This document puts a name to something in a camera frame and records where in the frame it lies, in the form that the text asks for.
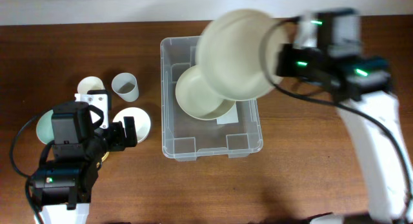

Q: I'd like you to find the white label in container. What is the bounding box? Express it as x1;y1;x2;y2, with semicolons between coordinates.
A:
216;103;239;125

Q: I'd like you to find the yellow small bowl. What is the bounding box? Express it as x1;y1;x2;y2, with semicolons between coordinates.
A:
101;152;110;162

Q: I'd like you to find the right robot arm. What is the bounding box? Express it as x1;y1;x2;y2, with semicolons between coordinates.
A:
276;8;412;223

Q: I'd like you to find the mint green small bowl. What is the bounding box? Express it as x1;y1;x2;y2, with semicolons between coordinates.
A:
36;110;54;144

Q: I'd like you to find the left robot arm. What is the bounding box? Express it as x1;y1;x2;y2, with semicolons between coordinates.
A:
25;101;137;223

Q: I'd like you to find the grey plastic cup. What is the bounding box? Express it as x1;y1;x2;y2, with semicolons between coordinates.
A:
111;72;139;103

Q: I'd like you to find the cream plastic cup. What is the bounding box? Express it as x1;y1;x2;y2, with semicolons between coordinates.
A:
77;76;105;94

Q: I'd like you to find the white small bowl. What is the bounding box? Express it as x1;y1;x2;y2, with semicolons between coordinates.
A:
113;107;151;143

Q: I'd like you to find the cream large bowl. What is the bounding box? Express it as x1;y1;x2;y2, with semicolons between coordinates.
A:
175;65;236;121
196;9;288;101

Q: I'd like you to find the clear plastic storage container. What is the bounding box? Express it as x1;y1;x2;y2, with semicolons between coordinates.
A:
160;36;264;161

